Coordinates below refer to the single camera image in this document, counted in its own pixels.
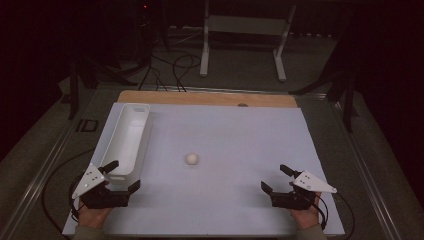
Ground white table mat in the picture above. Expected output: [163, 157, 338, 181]
[62, 102, 346, 237]

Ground person's right hand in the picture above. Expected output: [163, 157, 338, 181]
[288, 191, 323, 230]

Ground hand-held gripper cable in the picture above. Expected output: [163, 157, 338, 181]
[313, 192, 356, 240]
[41, 148, 96, 236]

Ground white metal stand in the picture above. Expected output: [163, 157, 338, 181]
[199, 0, 297, 83]

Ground black metal stand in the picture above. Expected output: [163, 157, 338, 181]
[68, 56, 138, 121]
[288, 33, 360, 133]

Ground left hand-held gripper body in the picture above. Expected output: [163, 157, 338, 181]
[71, 163, 131, 210]

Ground right hand-held gripper cable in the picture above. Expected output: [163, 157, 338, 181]
[313, 192, 356, 240]

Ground white plastic bin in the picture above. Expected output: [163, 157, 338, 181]
[99, 103, 154, 192]

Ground left hand-held gripper cable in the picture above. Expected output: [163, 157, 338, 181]
[41, 148, 96, 236]

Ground aluminium floor rail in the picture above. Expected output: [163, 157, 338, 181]
[0, 89, 101, 240]
[139, 84, 329, 100]
[331, 98, 403, 240]

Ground person's left hand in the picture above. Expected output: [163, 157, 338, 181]
[78, 199, 113, 230]

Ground black floor cables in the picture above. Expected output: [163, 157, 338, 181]
[138, 53, 203, 93]

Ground small white ball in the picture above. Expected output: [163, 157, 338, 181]
[185, 152, 200, 166]

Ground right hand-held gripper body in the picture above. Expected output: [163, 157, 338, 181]
[270, 170, 338, 211]

